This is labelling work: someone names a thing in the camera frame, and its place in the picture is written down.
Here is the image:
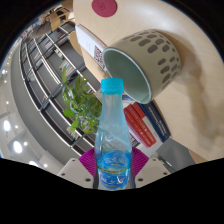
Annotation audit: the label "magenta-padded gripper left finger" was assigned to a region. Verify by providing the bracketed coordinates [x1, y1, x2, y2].
[57, 147, 100, 190]

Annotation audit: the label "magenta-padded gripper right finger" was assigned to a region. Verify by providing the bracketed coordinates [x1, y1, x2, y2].
[128, 147, 168, 189]

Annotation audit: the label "clear blue-capped water bottle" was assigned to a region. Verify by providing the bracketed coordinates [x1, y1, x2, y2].
[94, 77, 133, 191]

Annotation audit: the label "red book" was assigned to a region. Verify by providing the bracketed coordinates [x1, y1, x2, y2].
[123, 105, 151, 148]
[131, 101, 158, 147]

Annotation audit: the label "thick dark blue book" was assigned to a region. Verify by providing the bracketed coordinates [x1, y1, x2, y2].
[139, 100, 172, 144]

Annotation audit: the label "round ceiling lights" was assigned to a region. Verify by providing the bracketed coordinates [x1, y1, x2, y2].
[0, 59, 51, 168]

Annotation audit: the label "green potted table plant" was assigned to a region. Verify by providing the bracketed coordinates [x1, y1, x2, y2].
[60, 66, 104, 136]

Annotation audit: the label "cream patterned ceramic cup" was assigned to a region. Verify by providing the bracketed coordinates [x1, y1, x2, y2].
[101, 29, 183, 105]

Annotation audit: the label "white book with patterned cover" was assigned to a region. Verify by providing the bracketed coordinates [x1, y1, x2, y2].
[74, 23, 109, 73]

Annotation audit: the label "flat round red coaster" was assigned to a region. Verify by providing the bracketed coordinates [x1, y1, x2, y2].
[91, 0, 118, 18]

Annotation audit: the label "grey wall shelf unit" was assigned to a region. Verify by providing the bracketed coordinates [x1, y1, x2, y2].
[19, 19, 101, 158]

